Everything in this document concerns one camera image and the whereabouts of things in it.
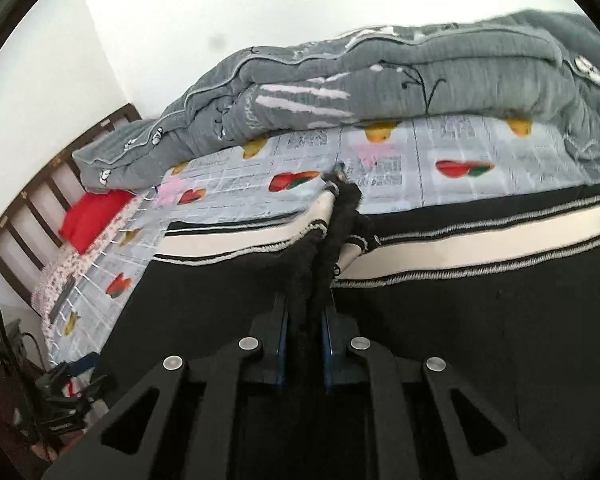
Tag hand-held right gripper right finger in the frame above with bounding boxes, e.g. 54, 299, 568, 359
322, 305, 567, 480

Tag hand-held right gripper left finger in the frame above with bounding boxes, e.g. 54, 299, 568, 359
42, 292, 289, 480

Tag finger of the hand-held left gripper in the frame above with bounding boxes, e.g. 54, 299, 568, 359
50, 353, 101, 383

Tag black pants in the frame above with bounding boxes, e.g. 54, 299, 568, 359
75, 169, 600, 480

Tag floral bed sheet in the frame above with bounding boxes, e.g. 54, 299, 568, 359
30, 191, 146, 317

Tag red pillow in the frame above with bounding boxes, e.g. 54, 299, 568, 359
59, 191, 137, 255

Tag dark wooden headboard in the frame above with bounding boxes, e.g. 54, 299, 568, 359
0, 103, 144, 307

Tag fruit print bed cover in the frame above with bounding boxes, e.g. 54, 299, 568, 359
40, 115, 600, 368

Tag grey floral quilt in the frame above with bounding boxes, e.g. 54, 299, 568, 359
73, 9, 600, 194

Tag black cable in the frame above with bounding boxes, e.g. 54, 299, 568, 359
0, 265, 51, 441

